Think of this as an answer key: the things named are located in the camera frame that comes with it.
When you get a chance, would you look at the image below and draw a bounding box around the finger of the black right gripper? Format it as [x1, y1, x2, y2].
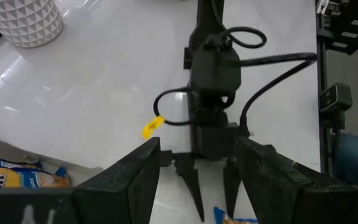
[174, 154, 205, 222]
[223, 158, 242, 218]

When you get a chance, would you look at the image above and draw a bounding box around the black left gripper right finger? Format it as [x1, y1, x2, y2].
[235, 136, 358, 224]

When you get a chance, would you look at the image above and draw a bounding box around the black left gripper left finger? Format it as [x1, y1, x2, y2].
[0, 136, 161, 224]

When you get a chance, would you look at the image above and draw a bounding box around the blue soy sauce noodle pack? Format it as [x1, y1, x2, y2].
[213, 207, 259, 224]
[0, 156, 42, 170]
[0, 166, 71, 189]

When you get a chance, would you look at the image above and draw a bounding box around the white bin with cutaway side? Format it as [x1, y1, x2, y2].
[0, 138, 105, 190]

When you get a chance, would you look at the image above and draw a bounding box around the blue rounded floor object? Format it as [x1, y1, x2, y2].
[334, 133, 358, 188]

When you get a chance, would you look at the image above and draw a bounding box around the green plant in triangle-patterned pot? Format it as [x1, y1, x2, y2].
[0, 0, 64, 49]

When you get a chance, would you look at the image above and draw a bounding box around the yellow cable tag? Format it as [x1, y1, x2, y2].
[140, 115, 166, 141]

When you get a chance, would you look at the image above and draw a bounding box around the thin black looped cable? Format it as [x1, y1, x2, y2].
[153, 86, 195, 127]

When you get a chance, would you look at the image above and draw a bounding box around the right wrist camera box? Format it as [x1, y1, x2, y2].
[190, 42, 242, 96]

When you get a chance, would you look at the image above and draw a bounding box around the thick black gripper cable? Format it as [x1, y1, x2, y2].
[239, 52, 318, 128]

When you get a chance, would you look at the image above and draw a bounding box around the black table-level camera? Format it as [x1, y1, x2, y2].
[318, 82, 353, 130]

